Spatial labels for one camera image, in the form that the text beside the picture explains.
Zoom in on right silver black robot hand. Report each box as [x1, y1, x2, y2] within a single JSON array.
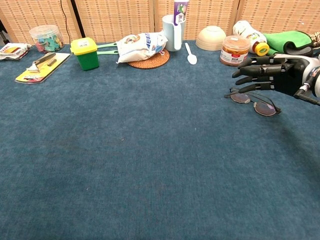
[[231, 53, 320, 97]]

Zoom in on thin-framed eyeglasses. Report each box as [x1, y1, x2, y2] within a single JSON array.
[[224, 87, 282, 117]]

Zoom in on green microfibre cloth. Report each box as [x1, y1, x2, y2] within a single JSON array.
[[262, 30, 317, 58]]

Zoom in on clear snack jar red label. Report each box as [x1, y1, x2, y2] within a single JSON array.
[[219, 34, 251, 68]]

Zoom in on white drink bottle yellow cap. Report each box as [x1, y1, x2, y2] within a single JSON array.
[[232, 19, 270, 57]]

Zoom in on beige upturned bowl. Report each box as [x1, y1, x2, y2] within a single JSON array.
[[195, 25, 227, 52]]

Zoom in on white plastic spoon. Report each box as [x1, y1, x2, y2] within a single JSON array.
[[184, 42, 198, 65]]

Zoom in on light blue plastic cup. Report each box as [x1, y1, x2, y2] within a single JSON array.
[[161, 14, 186, 53]]

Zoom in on purple white toothpaste tube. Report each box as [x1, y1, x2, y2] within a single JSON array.
[[173, 0, 190, 27]]

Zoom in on round woven brown coaster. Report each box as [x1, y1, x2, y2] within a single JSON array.
[[126, 48, 171, 70]]

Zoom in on white printed food bag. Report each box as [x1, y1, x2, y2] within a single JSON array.
[[116, 31, 169, 64]]

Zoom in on blue carpet table cover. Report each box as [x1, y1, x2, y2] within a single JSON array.
[[0, 39, 320, 240]]

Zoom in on bamboo folding screen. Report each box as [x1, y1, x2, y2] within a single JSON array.
[[0, 0, 320, 45]]

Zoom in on teal bristle brush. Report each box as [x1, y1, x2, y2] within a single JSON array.
[[96, 42, 118, 49]]

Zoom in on green yellow mini bin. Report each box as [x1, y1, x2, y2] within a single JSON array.
[[69, 36, 100, 72]]

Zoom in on yellow razor blister pack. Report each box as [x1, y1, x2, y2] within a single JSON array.
[[14, 51, 72, 85]]

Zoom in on clear jar of binder clips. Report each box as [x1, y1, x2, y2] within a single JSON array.
[[28, 24, 65, 53]]

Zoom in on white red snack packet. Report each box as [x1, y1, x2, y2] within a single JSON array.
[[0, 42, 33, 61]]

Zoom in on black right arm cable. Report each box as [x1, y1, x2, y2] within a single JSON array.
[[294, 84, 320, 106]]

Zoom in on thin black hanging cable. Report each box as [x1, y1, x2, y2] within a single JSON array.
[[60, 0, 71, 45]]

